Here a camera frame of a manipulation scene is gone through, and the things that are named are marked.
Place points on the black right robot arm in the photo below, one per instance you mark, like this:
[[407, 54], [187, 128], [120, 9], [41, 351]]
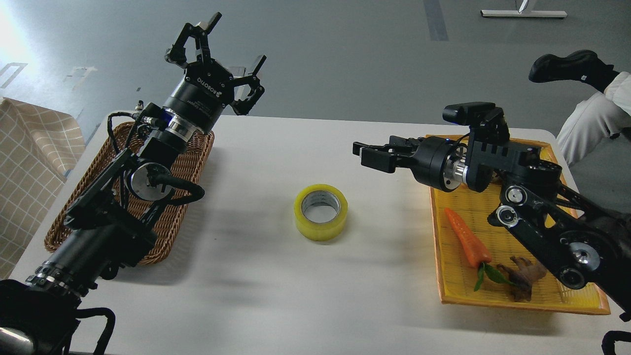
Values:
[[578, 241]]

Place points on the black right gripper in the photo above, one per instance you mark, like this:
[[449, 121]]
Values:
[[434, 161]]

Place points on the brown wicker basket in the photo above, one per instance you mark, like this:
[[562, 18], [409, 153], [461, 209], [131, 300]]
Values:
[[188, 166]]

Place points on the yellow plastic tray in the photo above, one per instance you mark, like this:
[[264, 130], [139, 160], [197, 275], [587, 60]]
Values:
[[456, 278]]

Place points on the brown dried root toy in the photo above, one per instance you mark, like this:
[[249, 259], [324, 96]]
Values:
[[523, 276]]

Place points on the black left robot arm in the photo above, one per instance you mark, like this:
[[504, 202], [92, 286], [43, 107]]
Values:
[[111, 223]]

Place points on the toy orange carrot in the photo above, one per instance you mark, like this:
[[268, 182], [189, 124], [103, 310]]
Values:
[[476, 253]]

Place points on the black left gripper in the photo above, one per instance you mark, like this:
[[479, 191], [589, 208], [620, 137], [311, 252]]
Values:
[[199, 96]]

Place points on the black shoe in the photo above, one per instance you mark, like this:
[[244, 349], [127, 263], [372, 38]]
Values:
[[582, 66]]

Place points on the white trouser leg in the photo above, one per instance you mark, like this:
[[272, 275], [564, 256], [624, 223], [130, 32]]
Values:
[[598, 117]]

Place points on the yellow tape roll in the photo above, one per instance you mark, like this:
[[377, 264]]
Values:
[[320, 212]]

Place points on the white metal stand base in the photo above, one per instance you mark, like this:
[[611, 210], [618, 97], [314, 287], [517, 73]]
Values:
[[523, 11]]

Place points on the beige checkered cloth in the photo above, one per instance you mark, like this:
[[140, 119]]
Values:
[[38, 147]]

